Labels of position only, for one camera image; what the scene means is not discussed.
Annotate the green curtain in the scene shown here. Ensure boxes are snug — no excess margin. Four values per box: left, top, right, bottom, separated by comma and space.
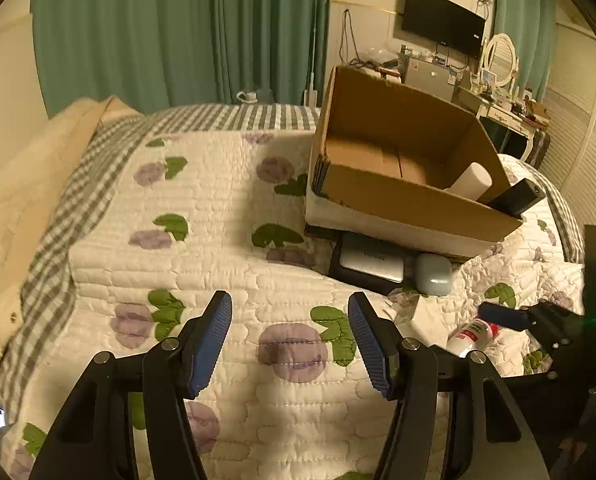
30, 0, 333, 117
492, 0, 558, 103

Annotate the white oval vanity mirror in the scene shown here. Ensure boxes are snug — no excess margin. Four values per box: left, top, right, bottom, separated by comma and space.
480, 33, 520, 88

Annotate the black rectangular device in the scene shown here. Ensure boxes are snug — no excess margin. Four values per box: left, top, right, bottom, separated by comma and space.
486, 178, 546, 219

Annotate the grey-blue earbuds case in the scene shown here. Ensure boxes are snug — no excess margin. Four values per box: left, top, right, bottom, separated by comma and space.
413, 252, 453, 297

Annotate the floral quilted blanket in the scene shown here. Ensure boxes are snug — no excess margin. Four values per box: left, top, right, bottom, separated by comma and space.
8, 130, 596, 480

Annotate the silver mini fridge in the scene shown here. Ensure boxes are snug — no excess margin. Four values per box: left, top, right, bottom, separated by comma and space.
404, 55, 462, 102

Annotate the white bottle with red label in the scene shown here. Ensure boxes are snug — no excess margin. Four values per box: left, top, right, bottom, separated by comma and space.
446, 317, 501, 359

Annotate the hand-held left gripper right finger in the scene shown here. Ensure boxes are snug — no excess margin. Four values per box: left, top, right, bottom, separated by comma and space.
348, 291, 551, 480

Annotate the black hanging cable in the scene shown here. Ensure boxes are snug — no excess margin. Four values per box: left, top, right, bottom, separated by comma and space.
339, 8, 361, 65

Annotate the black wall television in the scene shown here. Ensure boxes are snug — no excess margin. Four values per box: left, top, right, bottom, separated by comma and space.
401, 0, 487, 59

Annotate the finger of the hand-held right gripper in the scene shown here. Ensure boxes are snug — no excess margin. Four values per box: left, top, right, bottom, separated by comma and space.
478, 302, 531, 332

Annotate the cardboard box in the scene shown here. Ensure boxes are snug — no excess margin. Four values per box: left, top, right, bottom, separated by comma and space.
305, 65, 526, 262

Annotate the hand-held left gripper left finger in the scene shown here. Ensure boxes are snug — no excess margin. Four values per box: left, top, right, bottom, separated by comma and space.
30, 290, 233, 480

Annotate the white cylinder container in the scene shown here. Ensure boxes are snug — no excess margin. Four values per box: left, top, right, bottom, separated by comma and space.
447, 162, 493, 202

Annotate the silver power bank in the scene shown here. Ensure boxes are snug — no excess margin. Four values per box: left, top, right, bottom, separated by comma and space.
338, 246, 407, 284

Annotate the white dressing table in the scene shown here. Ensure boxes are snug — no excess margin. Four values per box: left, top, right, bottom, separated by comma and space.
470, 90, 552, 168

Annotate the white pole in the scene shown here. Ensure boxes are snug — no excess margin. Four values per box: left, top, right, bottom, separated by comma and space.
304, 0, 321, 107

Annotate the beige pillow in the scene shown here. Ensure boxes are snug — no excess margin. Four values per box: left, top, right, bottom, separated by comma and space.
0, 96, 144, 375

